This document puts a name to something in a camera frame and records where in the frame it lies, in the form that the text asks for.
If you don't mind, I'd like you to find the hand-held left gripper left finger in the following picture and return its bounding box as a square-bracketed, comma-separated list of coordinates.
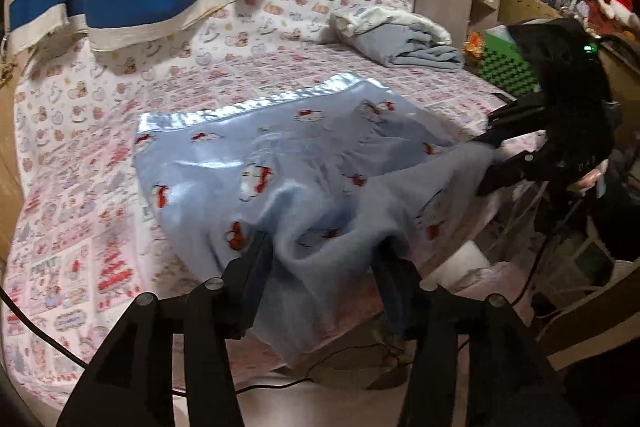
[56, 232, 276, 427]

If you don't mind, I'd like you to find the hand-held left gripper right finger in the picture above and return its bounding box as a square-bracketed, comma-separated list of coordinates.
[370, 247, 584, 427]

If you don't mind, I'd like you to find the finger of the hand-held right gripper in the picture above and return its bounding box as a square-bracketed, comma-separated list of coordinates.
[470, 94, 549, 148]
[475, 150, 552, 198]

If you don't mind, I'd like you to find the person's right hand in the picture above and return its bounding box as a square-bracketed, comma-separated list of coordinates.
[570, 158, 610, 196]

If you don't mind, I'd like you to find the green ridged box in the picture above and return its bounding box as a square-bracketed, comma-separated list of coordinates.
[476, 26, 540, 96]

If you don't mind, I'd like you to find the folded grey-blue blanket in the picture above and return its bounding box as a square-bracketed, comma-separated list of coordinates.
[327, 4, 467, 74]

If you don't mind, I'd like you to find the pink printed blanket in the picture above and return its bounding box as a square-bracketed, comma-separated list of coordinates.
[0, 41, 517, 395]

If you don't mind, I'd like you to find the black cable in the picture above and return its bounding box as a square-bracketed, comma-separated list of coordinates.
[0, 286, 92, 370]

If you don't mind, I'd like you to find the wooden bed frame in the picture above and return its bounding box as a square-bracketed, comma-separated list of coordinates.
[0, 69, 28, 218]

